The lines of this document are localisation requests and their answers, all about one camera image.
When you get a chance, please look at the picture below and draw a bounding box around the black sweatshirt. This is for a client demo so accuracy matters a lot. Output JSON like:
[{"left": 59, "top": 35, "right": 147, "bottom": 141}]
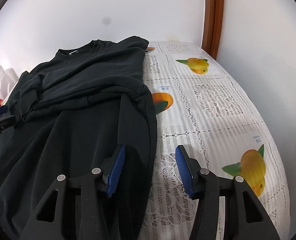
[{"left": 0, "top": 36, "right": 157, "bottom": 239}]

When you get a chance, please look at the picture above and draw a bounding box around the white fruit print tablecloth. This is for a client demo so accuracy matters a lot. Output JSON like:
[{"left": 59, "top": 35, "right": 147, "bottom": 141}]
[{"left": 139, "top": 41, "right": 290, "bottom": 239}]

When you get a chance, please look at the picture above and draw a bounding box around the brown wooden door frame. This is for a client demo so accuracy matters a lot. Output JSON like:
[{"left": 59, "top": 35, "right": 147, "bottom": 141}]
[{"left": 201, "top": 0, "right": 224, "bottom": 59}]

